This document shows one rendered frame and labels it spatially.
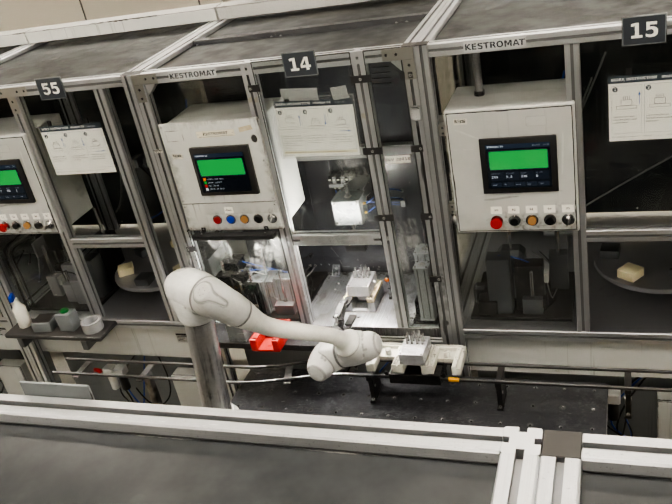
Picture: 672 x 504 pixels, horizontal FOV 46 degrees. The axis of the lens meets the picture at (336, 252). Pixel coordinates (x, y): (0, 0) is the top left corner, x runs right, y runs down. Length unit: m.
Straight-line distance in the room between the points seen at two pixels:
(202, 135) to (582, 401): 1.73
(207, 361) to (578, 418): 1.34
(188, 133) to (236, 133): 0.20
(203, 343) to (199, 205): 0.71
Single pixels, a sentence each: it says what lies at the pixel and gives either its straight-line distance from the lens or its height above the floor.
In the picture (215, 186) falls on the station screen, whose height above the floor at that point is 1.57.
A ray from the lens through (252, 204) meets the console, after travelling 3.09.
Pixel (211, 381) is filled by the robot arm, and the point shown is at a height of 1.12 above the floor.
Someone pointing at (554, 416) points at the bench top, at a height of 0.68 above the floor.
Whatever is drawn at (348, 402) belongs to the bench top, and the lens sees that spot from 3.24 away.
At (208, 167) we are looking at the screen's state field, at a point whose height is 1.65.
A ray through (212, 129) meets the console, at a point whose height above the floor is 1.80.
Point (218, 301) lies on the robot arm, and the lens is 2.47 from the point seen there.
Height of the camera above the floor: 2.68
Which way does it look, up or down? 28 degrees down
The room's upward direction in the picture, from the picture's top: 12 degrees counter-clockwise
